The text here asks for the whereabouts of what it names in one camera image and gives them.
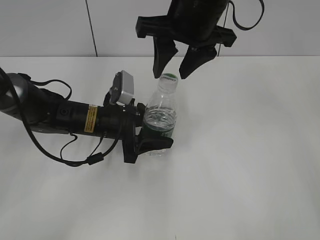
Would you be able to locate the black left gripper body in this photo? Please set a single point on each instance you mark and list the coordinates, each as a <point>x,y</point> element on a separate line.
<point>124,130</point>

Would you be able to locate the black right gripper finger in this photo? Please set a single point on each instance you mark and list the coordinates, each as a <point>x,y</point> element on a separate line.
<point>194,58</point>
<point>164,50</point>

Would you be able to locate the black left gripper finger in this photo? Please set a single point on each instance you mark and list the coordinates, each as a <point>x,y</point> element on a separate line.
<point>147,144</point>
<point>140,111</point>

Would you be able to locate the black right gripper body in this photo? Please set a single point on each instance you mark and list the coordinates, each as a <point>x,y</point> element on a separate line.
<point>192,22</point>

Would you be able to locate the clear plastic water bottle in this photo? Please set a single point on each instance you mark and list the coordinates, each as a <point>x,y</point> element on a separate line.
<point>160,116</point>

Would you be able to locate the white green bottle cap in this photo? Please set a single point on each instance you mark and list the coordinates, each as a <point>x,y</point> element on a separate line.
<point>167,83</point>

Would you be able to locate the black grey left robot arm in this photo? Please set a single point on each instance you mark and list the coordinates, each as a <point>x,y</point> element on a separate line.
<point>44,111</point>

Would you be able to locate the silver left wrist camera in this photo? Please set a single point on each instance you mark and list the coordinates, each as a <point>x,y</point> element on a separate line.
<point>122,89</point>

